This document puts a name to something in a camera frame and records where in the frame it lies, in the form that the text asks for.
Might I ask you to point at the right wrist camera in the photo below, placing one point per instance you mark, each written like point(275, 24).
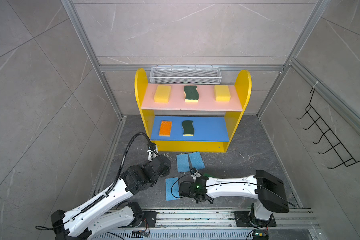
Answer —
point(195, 173)

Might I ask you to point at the dark green sponge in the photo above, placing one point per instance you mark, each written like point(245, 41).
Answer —
point(191, 94)
point(188, 128)

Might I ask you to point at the black wire hook rack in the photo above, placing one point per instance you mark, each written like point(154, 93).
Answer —
point(327, 133)

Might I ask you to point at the blue sponge lower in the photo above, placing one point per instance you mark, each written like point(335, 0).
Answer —
point(172, 189)

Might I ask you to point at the light green sponge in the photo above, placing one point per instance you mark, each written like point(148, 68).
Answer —
point(207, 175)

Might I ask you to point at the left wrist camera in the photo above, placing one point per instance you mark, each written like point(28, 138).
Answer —
point(152, 151)

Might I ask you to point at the yellow sponge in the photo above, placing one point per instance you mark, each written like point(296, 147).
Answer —
point(162, 94)
point(222, 93)

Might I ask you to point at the yellow pink blue shelf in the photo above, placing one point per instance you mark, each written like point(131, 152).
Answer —
point(192, 118)

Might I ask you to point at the orange sponge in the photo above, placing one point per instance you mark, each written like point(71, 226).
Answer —
point(165, 129)

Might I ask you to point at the white wire mesh basket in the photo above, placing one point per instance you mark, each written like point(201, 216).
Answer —
point(185, 75)

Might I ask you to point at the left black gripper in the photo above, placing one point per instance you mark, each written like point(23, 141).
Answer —
point(168, 170)

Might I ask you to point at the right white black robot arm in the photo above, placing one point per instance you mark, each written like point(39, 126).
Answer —
point(266, 189)

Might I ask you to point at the blue sponge upper left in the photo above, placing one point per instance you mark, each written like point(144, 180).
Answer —
point(183, 163)

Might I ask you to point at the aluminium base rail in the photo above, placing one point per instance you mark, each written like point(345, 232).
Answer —
point(298, 224)

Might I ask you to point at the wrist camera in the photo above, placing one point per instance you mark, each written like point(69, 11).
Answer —
point(195, 173)
point(152, 151)

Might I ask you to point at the blue sponge upper right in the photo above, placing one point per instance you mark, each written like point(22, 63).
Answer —
point(196, 160)

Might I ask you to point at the blue sponge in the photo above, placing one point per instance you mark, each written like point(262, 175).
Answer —
point(172, 189)
point(183, 163)
point(196, 160)

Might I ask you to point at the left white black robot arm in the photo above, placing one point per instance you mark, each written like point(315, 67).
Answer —
point(97, 215)

